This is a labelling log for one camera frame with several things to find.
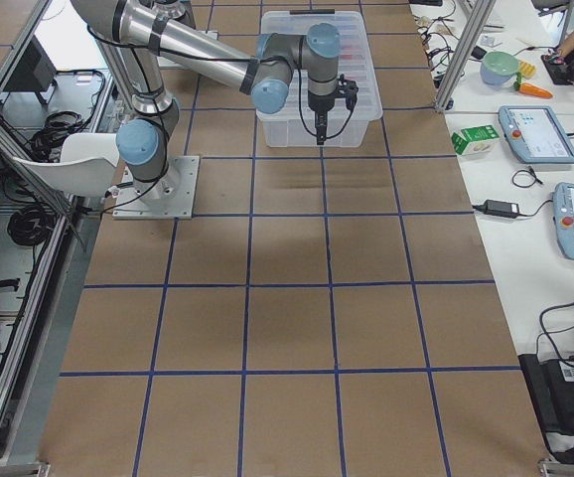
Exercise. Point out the orange carrot toy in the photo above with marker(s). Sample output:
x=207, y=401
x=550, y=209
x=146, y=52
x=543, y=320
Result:
x=530, y=89

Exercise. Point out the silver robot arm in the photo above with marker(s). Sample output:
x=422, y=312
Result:
x=265, y=77

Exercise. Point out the white chair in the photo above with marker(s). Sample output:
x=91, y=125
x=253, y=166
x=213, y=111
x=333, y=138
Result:
x=86, y=168

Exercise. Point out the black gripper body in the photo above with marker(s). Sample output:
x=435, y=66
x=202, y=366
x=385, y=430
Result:
x=320, y=103

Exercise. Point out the black power adapter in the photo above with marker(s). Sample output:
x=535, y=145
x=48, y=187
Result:
x=501, y=209

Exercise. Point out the green bowl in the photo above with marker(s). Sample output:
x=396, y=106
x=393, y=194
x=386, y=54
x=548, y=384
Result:
x=498, y=67

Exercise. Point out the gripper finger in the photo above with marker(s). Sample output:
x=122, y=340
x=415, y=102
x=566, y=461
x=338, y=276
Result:
x=321, y=127

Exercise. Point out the aluminium frame post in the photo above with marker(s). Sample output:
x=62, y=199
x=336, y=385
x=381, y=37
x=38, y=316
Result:
x=470, y=34

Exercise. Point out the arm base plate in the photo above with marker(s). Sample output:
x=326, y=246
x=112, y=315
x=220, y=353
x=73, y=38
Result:
x=172, y=197

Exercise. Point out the green carton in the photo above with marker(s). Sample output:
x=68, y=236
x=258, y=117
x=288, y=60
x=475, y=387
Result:
x=474, y=140

